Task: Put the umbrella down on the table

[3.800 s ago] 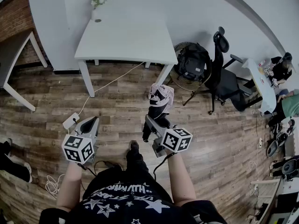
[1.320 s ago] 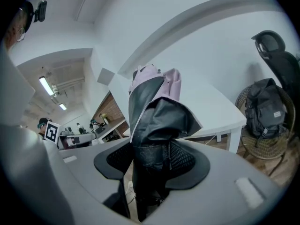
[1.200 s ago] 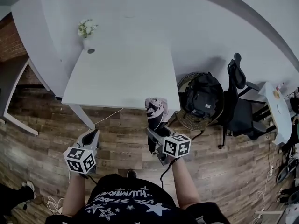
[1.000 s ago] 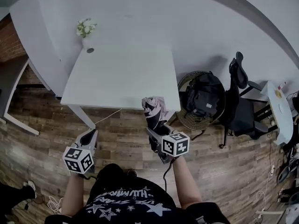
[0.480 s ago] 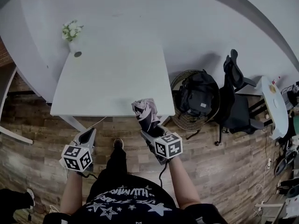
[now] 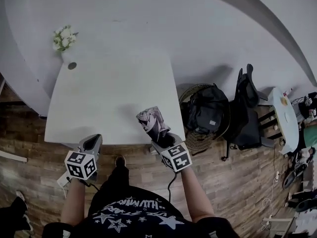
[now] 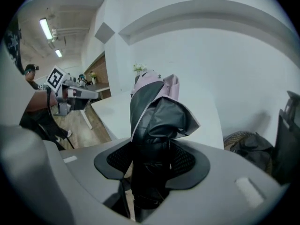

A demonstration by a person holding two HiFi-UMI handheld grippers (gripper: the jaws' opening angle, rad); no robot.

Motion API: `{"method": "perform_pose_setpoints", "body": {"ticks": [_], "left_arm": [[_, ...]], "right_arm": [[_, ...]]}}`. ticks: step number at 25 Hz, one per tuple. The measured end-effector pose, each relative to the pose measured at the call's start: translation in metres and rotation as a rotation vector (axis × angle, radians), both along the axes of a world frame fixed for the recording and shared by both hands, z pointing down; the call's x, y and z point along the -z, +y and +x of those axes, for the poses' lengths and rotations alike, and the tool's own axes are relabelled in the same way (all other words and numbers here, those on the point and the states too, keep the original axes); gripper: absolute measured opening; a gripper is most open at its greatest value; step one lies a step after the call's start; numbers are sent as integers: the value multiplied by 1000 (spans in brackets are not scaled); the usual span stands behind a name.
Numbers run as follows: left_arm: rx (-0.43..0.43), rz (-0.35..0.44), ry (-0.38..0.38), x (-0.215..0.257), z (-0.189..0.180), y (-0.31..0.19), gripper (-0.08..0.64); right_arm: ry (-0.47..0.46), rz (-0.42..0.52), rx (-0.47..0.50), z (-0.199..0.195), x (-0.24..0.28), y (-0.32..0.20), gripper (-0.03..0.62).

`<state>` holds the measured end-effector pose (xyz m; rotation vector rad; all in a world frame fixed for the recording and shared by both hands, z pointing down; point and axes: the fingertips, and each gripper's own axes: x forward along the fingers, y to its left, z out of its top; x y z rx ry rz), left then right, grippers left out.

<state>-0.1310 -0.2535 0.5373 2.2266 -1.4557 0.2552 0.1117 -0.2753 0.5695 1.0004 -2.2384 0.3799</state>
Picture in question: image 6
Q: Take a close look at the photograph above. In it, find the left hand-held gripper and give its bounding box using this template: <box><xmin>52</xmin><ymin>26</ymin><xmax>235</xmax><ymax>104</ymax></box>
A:
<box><xmin>64</xmin><ymin>133</ymin><xmax>104</xmax><ymax>182</ymax></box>

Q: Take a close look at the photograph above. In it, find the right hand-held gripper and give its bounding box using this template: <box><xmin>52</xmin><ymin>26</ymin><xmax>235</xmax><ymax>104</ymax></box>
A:
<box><xmin>150</xmin><ymin>132</ymin><xmax>193</xmax><ymax>173</ymax></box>

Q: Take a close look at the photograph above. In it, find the grey patterned umbrella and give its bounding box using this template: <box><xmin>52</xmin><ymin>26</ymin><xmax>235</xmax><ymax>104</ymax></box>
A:
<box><xmin>136</xmin><ymin>106</ymin><xmax>172</xmax><ymax>143</ymax></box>

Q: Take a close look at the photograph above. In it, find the person's left forearm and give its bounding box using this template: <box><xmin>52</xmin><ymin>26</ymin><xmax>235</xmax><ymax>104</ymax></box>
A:
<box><xmin>60</xmin><ymin>178</ymin><xmax>86</xmax><ymax>227</ymax></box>

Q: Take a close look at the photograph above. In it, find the person's right forearm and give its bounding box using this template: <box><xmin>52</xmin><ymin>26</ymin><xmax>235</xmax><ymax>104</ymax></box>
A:
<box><xmin>181</xmin><ymin>167</ymin><xmax>216</xmax><ymax>223</ymax></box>

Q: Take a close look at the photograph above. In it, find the person's dark shoe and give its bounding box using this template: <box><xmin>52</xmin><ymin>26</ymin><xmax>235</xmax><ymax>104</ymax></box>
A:
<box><xmin>115</xmin><ymin>155</ymin><xmax>127</xmax><ymax>169</ymax></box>

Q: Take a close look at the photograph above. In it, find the woven wicker basket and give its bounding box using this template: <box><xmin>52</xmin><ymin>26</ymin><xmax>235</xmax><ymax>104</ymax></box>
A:
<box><xmin>178</xmin><ymin>83</ymin><xmax>232</xmax><ymax>152</ymax></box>

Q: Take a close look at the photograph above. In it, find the person's black trouser leg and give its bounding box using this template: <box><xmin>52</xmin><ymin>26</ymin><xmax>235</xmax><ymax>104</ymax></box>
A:
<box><xmin>102</xmin><ymin>164</ymin><xmax>130</xmax><ymax>195</ymax></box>

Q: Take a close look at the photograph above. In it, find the white power strip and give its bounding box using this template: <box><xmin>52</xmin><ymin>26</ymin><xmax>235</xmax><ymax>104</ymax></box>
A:
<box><xmin>56</xmin><ymin>172</ymin><xmax>73</xmax><ymax>188</ymax></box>

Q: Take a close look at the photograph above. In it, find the black backpack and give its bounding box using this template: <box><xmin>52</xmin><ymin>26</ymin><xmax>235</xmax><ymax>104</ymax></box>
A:
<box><xmin>185</xmin><ymin>85</ymin><xmax>230</xmax><ymax>135</ymax></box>

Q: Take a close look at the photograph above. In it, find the black star print shirt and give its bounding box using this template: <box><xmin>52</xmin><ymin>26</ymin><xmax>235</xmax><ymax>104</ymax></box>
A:
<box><xmin>48</xmin><ymin>184</ymin><xmax>240</xmax><ymax>238</ymax></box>

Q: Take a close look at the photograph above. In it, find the black office chair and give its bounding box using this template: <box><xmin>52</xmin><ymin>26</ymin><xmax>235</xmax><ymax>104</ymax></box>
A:
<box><xmin>221</xmin><ymin>63</ymin><xmax>268</xmax><ymax>162</ymax></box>

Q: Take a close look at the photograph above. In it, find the white flat board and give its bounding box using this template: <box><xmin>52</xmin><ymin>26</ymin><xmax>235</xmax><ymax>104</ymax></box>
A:
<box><xmin>0</xmin><ymin>149</ymin><xmax>28</xmax><ymax>163</ymax></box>

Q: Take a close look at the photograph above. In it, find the white vase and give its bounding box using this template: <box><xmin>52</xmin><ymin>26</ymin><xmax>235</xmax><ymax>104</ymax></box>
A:
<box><xmin>60</xmin><ymin>49</ymin><xmax>78</xmax><ymax>71</ymax></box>

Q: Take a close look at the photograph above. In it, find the white flower bouquet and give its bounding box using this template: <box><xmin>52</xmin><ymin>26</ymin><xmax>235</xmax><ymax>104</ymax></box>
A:
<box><xmin>52</xmin><ymin>24</ymin><xmax>80</xmax><ymax>52</ymax></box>

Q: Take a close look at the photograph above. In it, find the small white round table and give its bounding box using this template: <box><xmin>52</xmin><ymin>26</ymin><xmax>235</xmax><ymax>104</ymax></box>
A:
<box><xmin>271</xmin><ymin>86</ymin><xmax>301</xmax><ymax>156</ymax></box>

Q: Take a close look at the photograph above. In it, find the white stool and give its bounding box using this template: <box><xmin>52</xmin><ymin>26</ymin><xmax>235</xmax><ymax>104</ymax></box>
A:
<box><xmin>261</xmin><ymin>215</ymin><xmax>294</xmax><ymax>238</ymax></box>

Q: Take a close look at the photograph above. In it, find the green cloth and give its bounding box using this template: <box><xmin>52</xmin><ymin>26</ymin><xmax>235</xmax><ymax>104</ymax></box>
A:
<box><xmin>303</xmin><ymin>127</ymin><xmax>317</xmax><ymax>149</ymax></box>

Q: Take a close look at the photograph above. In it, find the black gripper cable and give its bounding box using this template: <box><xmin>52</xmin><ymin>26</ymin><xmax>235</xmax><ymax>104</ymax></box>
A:
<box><xmin>78</xmin><ymin>179</ymin><xmax>101</xmax><ymax>191</ymax></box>
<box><xmin>167</xmin><ymin>171</ymin><xmax>179</xmax><ymax>201</ymax></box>

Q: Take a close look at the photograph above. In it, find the white floor cable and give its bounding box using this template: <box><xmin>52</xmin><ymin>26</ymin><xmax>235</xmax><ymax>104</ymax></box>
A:
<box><xmin>261</xmin><ymin>145</ymin><xmax>281</xmax><ymax>224</ymax></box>

